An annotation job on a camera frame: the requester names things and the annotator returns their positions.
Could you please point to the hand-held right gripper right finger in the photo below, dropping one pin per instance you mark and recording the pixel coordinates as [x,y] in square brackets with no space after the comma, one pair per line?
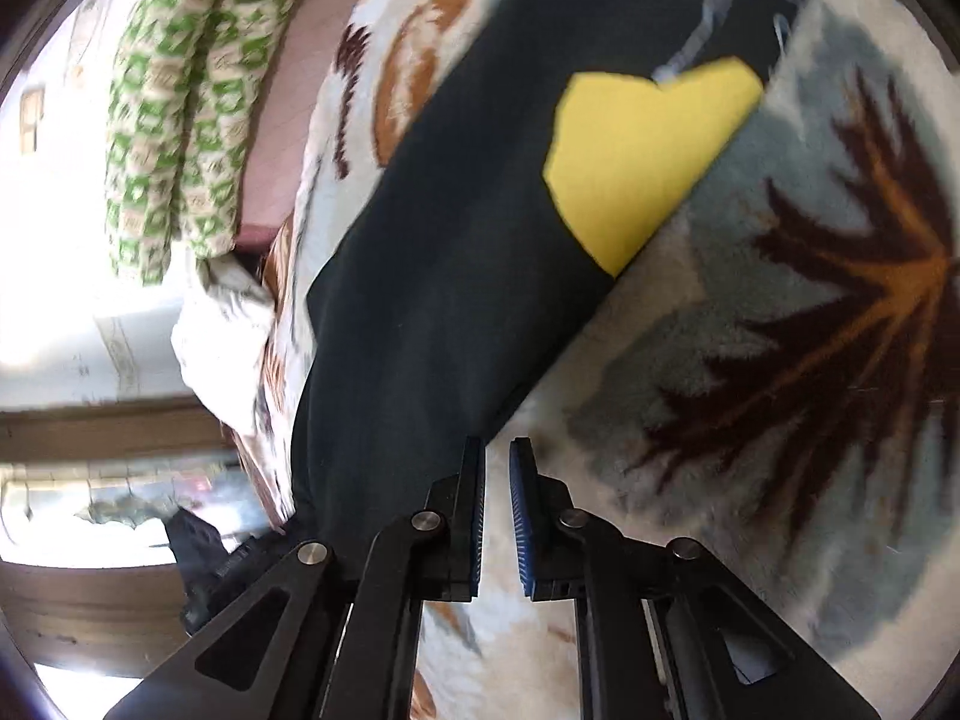
[519,517]

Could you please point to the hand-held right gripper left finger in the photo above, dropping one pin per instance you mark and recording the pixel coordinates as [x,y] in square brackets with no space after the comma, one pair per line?
[475,517]

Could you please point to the dark green shirt yellow heart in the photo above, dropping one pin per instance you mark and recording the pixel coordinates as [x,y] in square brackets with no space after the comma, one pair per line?
[450,255]

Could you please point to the white crumpled cloth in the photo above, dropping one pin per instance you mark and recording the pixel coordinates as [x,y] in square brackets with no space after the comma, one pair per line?
[225,345]

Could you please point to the leaf-print fleece blanket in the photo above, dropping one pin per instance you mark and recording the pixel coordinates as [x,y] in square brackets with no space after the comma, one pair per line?
[787,360]

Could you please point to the pink bed sheet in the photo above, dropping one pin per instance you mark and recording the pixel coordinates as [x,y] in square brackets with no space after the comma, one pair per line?
[292,97]

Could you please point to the green patterned bolster pillow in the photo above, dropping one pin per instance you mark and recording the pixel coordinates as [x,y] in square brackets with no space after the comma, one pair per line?
[187,105]

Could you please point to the wooden bed frame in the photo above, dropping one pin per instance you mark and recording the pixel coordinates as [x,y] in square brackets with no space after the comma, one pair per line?
[97,427]

